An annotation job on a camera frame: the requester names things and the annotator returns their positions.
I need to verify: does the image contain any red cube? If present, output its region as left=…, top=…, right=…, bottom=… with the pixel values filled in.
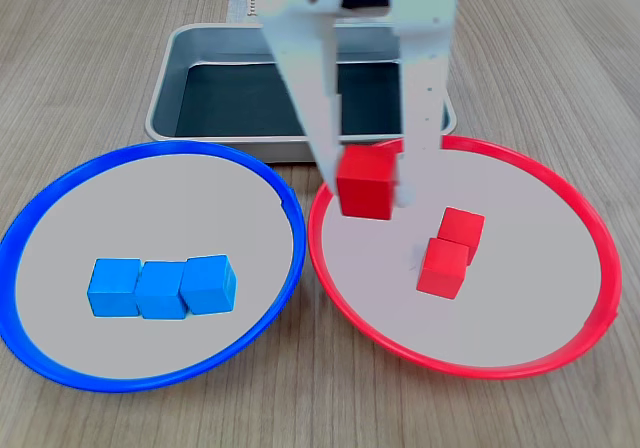
left=415, top=236, right=471, bottom=300
left=335, top=143, right=401, bottom=222
left=437, top=206, right=486, bottom=265

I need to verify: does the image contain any blue cube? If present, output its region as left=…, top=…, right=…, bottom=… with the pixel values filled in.
left=86, top=257, right=143, bottom=318
left=179, top=253, right=237, bottom=316
left=134, top=260, right=189, bottom=321

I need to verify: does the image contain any black tray mat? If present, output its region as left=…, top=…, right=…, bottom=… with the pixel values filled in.
left=174, top=61, right=405, bottom=137

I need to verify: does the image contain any steel tray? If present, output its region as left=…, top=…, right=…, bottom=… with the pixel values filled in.
left=144, top=21, right=458, bottom=163

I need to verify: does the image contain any red-rimmed white plate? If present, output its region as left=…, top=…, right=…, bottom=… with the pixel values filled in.
left=307, top=135, right=623, bottom=381

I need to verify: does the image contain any blue-rimmed white plate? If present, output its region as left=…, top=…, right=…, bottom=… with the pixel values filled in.
left=0, top=140, right=307, bottom=394

